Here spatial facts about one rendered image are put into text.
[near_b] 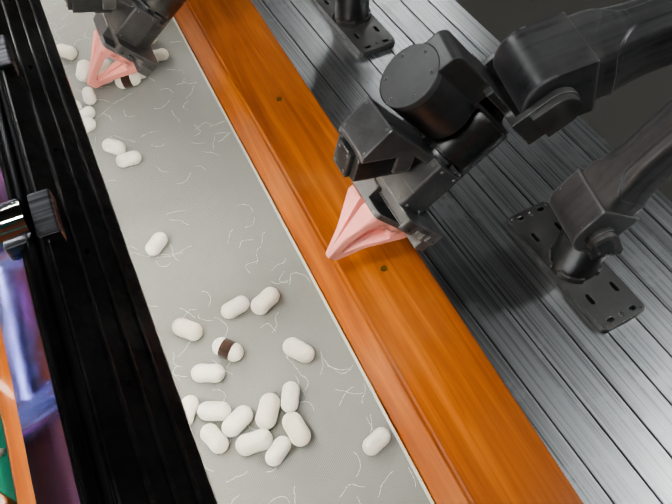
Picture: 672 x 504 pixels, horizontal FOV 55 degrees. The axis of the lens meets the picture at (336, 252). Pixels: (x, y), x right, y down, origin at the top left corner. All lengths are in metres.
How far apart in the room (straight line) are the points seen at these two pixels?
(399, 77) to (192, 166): 0.42
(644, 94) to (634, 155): 1.55
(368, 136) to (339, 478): 0.34
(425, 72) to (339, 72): 0.60
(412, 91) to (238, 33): 0.56
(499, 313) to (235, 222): 0.35
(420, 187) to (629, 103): 1.72
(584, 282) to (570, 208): 0.14
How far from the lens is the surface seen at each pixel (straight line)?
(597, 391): 0.83
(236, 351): 0.70
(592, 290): 0.89
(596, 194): 0.77
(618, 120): 2.18
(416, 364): 0.69
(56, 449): 0.33
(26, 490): 0.70
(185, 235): 0.82
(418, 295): 0.73
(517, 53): 0.58
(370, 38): 1.17
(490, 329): 0.83
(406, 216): 0.57
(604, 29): 0.60
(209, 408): 0.68
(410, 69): 0.54
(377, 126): 0.52
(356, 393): 0.70
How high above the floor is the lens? 1.39
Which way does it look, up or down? 55 degrees down
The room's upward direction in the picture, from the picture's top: straight up
